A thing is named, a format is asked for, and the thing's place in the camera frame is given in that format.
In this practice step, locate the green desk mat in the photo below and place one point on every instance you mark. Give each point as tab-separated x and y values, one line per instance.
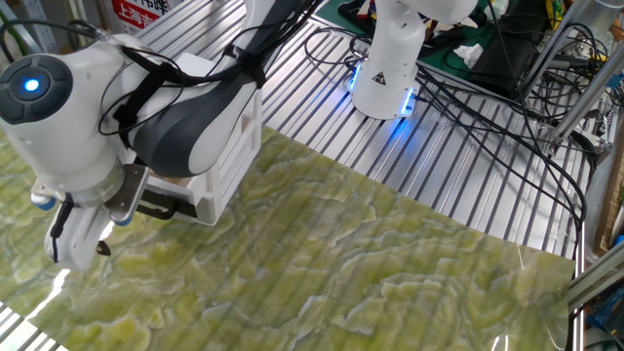
331	12

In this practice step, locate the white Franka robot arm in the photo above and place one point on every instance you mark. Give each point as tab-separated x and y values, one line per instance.
63	127

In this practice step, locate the aluminium frame rail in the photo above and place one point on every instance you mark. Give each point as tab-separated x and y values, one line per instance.
599	283

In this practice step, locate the blue plastic item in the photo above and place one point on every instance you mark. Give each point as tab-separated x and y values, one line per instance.
609	312

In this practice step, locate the crumpled white tissue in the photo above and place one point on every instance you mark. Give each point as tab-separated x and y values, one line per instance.
468	54

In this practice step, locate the yellow tool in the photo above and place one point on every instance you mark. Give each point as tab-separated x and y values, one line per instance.
556	14

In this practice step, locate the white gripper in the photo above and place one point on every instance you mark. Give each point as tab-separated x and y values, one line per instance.
80	244

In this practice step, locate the green marble pattern mat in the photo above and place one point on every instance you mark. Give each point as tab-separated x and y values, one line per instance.
317	268

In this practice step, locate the silver wrist box blue cap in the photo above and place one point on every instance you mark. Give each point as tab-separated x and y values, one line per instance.
129	192
43	202

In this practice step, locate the red white printed sign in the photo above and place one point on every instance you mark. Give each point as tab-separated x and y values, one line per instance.
136	14

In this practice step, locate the aluminium post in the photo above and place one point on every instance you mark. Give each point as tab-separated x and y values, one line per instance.
560	41
585	105

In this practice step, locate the brown woven board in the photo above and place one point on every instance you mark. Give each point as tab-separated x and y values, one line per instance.
615	209

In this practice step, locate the black case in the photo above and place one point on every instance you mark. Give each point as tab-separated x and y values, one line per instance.
507	53

